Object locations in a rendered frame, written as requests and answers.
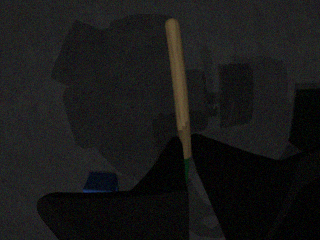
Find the wooden stick with green string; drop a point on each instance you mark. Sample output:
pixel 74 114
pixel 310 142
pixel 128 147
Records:
pixel 180 88

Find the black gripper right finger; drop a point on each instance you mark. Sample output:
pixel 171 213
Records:
pixel 251 194

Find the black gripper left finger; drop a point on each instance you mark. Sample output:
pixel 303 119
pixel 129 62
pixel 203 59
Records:
pixel 156 209

